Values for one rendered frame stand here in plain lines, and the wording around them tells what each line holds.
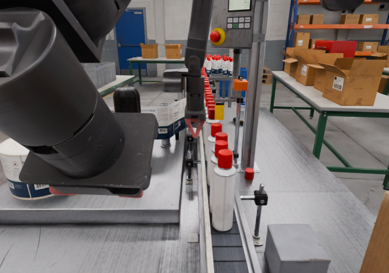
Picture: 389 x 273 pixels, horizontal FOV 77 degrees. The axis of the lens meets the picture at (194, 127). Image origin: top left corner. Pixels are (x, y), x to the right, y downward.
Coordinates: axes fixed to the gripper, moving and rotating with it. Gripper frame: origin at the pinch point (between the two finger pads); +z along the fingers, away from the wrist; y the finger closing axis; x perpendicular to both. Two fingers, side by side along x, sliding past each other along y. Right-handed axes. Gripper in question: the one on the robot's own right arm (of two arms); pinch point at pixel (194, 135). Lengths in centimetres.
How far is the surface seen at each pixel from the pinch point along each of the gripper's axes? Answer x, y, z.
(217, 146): 5.5, 22.9, -6.8
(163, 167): -11.4, -1.8, 13.7
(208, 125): 4.8, -5.6, -1.2
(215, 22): 6.9, -17.4, -35.5
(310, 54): 142, -242, -7
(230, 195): 8.3, 29.2, 2.8
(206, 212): 3.0, 26.6, 9.8
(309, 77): 131, -208, 15
